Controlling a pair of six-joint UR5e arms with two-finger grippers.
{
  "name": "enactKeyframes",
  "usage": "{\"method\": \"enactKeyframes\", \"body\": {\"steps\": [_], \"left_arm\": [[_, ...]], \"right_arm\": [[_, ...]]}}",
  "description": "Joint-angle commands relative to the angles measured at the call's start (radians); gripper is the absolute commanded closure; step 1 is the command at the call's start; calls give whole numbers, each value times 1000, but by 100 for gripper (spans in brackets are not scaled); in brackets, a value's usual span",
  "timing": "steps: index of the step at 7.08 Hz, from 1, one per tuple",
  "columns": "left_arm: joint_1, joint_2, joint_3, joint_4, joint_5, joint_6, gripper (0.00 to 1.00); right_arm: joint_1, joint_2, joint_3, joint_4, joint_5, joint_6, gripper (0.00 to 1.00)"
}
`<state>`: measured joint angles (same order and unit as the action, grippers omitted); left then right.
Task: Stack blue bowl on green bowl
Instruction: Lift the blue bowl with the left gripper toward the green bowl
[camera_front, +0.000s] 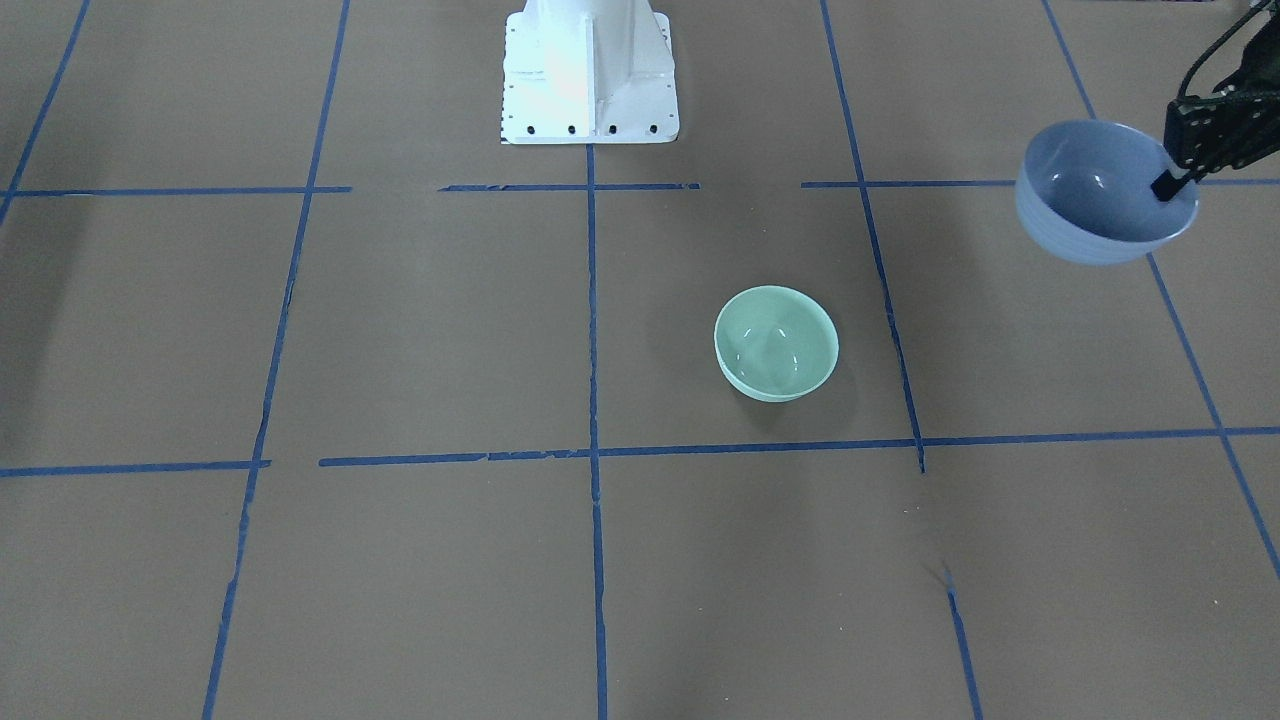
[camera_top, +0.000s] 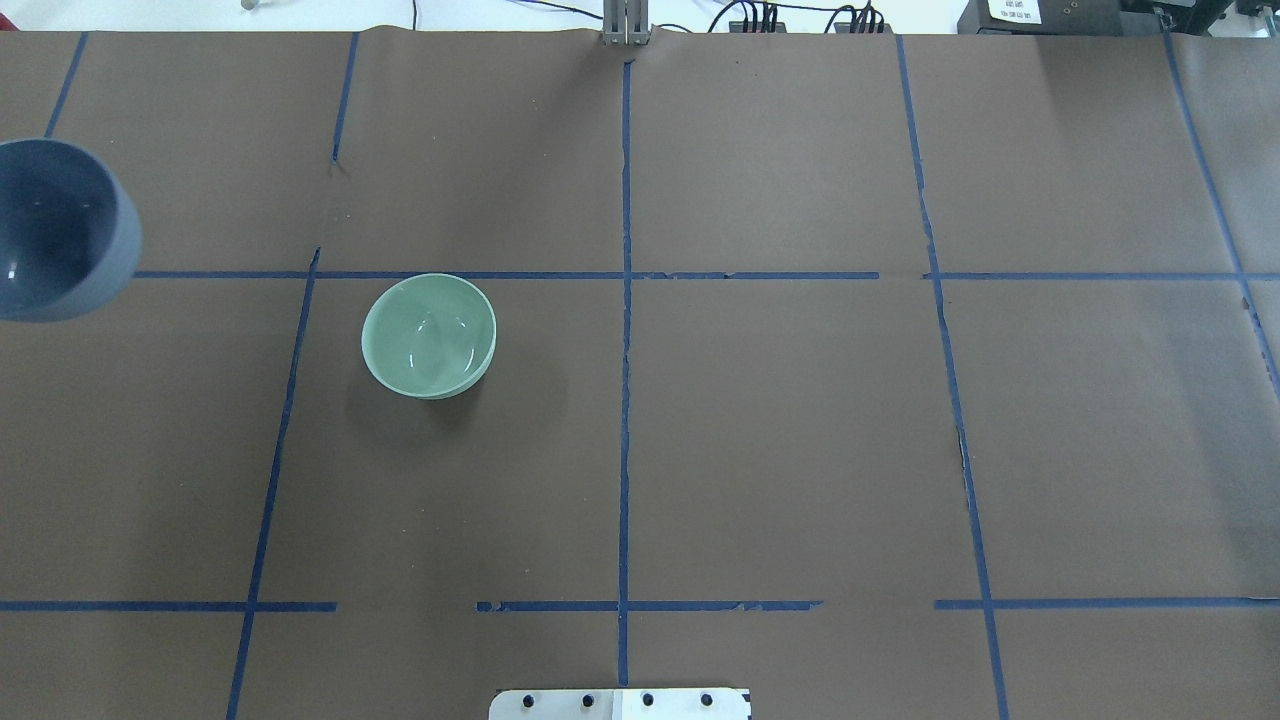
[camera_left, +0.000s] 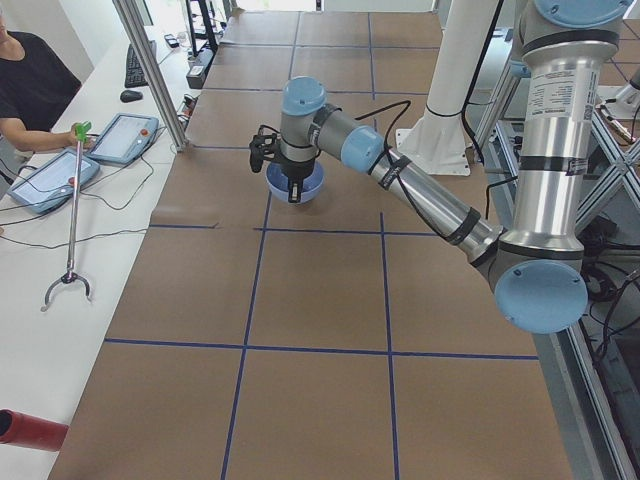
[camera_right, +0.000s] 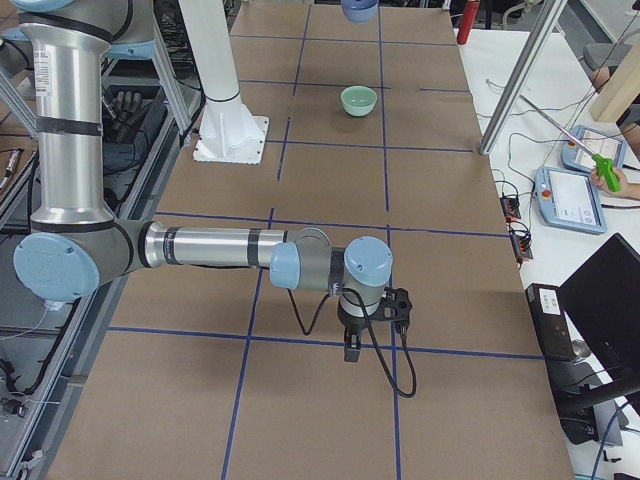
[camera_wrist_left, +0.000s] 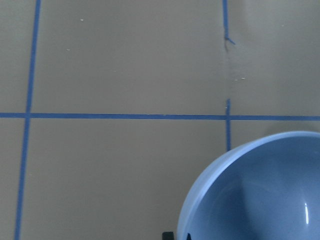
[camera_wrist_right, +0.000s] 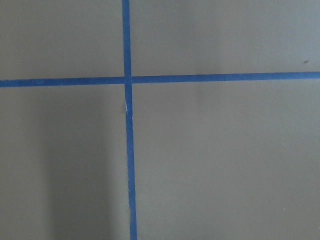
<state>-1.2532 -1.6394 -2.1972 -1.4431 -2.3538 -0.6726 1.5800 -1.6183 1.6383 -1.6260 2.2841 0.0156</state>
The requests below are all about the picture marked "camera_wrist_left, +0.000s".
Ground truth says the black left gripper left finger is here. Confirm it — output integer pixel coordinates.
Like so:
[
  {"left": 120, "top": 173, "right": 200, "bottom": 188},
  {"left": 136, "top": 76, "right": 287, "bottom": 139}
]
[{"left": 161, "top": 231, "right": 174, "bottom": 240}]

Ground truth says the blue bowl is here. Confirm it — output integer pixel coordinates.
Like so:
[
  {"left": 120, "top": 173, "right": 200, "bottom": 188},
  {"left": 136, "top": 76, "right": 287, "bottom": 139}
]
[{"left": 176, "top": 131, "right": 320, "bottom": 240}]

